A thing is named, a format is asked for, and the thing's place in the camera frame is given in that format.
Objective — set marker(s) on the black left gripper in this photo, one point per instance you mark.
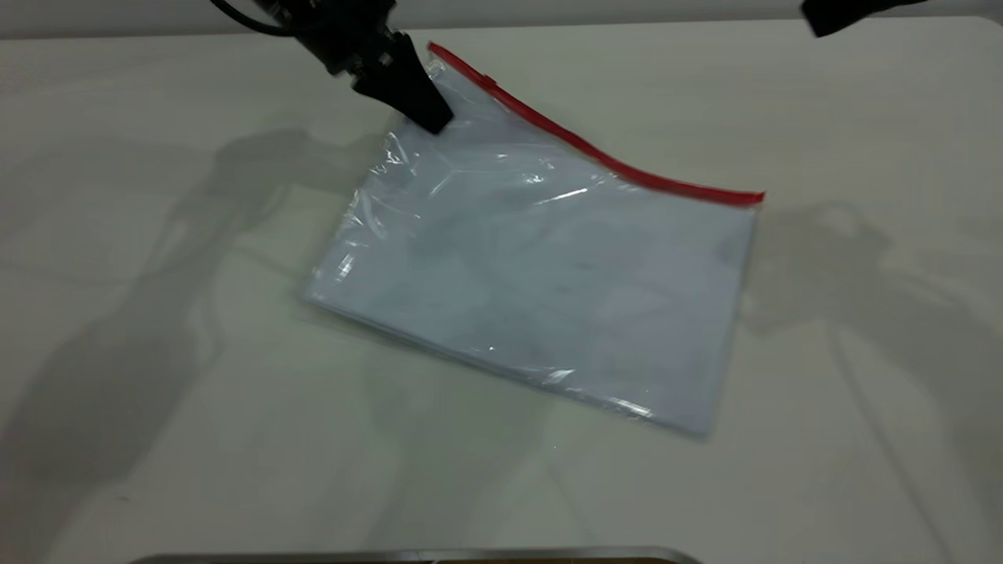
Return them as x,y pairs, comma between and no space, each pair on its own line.
337,27

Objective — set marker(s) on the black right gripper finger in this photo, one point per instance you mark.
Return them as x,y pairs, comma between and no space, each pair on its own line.
842,14

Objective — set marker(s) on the clear plastic zip bag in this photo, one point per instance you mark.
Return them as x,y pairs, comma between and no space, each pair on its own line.
548,274

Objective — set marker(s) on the grey metal edge strip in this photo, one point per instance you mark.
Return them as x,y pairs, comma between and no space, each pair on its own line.
423,556

